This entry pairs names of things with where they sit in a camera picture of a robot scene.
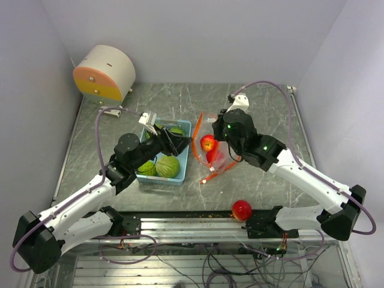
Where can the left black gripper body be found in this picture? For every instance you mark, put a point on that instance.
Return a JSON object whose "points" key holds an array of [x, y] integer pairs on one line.
{"points": [[155, 144]]}

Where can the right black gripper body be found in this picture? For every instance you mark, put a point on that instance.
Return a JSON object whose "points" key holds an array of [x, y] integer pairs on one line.
{"points": [[220, 132]]}

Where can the red yellow apple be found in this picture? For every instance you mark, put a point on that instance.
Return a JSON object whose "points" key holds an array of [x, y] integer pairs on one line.
{"points": [[208, 143]]}

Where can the clear orange-zip bag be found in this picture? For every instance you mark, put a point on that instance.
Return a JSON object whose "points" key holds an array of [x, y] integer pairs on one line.
{"points": [[204, 127]]}

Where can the red tomato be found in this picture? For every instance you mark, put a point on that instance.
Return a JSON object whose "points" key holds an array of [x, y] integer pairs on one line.
{"points": [[215, 156]]}

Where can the red pomegranate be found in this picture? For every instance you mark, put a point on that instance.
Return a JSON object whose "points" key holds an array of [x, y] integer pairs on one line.
{"points": [[241, 210]]}

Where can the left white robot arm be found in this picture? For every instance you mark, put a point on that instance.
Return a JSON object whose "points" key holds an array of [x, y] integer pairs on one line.
{"points": [[41, 239]]}

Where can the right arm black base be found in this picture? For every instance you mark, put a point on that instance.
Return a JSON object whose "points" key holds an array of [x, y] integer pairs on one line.
{"points": [[262, 224]]}

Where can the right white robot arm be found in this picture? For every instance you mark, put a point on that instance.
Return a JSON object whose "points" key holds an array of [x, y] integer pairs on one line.
{"points": [[339, 205]]}

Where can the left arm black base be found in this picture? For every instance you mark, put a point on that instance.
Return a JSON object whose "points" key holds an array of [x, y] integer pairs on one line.
{"points": [[123, 224]]}

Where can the small green cabbage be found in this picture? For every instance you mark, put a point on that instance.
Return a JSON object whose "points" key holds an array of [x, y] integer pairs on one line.
{"points": [[147, 169], [177, 130]]}

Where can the light blue plastic basket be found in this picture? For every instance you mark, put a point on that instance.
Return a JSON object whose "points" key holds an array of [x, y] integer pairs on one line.
{"points": [[153, 176]]}

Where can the large green cabbage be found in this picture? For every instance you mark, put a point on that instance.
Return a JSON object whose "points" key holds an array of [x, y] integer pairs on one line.
{"points": [[167, 167]]}

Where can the white slotted plastic block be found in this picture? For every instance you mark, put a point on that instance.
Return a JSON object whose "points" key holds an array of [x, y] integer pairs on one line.
{"points": [[110, 111]]}

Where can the round cream drawer box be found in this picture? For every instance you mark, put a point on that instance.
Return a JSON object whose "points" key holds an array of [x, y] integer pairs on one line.
{"points": [[105, 75]]}

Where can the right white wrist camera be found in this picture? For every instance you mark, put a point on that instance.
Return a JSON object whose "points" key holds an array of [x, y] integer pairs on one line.
{"points": [[239, 101]]}

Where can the white corner bracket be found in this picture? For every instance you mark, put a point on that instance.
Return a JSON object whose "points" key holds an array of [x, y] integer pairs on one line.
{"points": [[291, 89]]}

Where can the aluminium frame rail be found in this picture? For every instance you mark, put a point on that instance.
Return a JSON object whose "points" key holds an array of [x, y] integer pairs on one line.
{"points": [[210, 229]]}

